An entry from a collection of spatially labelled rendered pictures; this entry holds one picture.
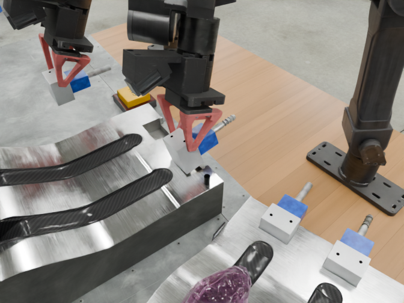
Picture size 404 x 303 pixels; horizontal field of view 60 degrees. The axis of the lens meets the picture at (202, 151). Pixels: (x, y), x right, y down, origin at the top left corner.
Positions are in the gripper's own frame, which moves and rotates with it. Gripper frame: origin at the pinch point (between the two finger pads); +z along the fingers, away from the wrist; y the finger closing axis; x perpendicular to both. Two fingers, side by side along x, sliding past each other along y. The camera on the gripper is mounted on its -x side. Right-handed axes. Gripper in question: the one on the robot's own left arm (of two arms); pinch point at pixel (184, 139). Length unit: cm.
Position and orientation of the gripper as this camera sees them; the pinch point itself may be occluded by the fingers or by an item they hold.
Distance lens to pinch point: 58.3
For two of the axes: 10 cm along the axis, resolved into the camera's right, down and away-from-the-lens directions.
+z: -1.4, 8.9, 4.3
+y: 5.4, 4.3, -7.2
